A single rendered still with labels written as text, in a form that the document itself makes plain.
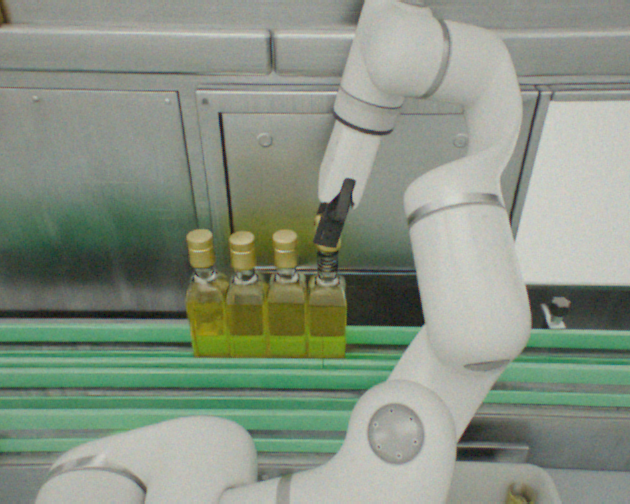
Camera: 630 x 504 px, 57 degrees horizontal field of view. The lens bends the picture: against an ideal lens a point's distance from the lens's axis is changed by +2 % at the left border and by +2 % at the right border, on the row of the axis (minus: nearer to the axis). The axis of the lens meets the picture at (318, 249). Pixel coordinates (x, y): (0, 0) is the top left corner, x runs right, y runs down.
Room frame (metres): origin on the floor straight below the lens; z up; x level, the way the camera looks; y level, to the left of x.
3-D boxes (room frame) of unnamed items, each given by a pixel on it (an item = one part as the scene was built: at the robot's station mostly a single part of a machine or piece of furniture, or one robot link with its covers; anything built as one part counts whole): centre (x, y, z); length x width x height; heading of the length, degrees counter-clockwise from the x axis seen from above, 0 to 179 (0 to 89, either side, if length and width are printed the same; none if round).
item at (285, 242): (0.65, 0.04, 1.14); 0.04 x 0.04 x 0.04
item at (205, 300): (0.65, 0.16, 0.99); 0.06 x 0.06 x 0.21; 89
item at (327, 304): (0.64, -0.01, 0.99); 0.06 x 0.06 x 0.21; 89
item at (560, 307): (0.71, -0.38, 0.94); 0.07 x 0.04 x 0.13; 179
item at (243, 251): (0.64, 0.10, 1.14); 0.04 x 0.04 x 0.04
